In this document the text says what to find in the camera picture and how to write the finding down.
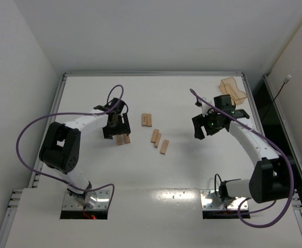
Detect plain wood block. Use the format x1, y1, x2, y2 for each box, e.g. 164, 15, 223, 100
116, 135, 124, 146

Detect engraved wood block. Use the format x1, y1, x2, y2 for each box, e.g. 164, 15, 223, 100
142, 113, 147, 126

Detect translucent orange plastic container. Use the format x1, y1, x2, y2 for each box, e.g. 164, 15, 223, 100
219, 77, 247, 105

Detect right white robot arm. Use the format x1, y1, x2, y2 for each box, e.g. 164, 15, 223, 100
192, 95, 294, 203

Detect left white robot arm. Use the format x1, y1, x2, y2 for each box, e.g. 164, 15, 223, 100
39, 98, 130, 203

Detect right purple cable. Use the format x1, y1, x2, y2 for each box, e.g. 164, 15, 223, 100
189, 88, 295, 228

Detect purple cable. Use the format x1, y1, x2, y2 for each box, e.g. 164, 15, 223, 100
189, 88, 295, 228
16, 84, 125, 210

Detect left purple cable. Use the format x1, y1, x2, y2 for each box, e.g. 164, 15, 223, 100
16, 84, 125, 210

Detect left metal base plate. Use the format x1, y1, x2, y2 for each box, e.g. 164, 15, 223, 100
62, 190, 111, 211

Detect metal base plate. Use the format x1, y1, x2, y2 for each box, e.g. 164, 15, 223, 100
62, 190, 111, 211
200, 190, 245, 211

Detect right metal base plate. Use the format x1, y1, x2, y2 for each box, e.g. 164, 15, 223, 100
200, 190, 245, 211

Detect black cable white plug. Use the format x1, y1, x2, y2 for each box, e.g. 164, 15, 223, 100
266, 74, 292, 114

